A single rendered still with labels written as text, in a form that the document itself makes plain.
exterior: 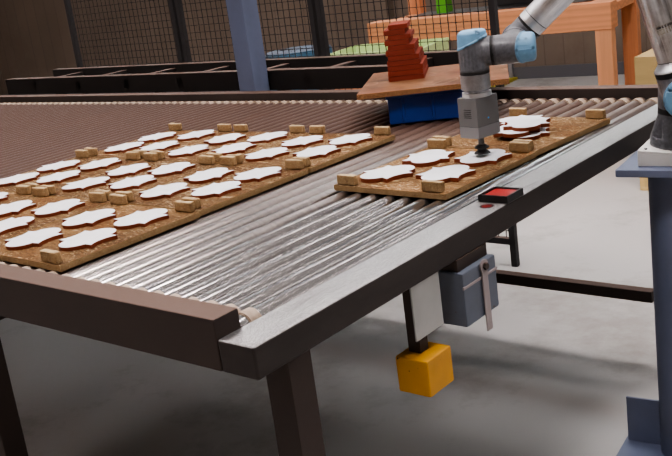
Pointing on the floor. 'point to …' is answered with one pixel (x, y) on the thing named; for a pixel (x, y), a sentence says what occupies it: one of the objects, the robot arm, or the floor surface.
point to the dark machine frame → (217, 75)
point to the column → (660, 177)
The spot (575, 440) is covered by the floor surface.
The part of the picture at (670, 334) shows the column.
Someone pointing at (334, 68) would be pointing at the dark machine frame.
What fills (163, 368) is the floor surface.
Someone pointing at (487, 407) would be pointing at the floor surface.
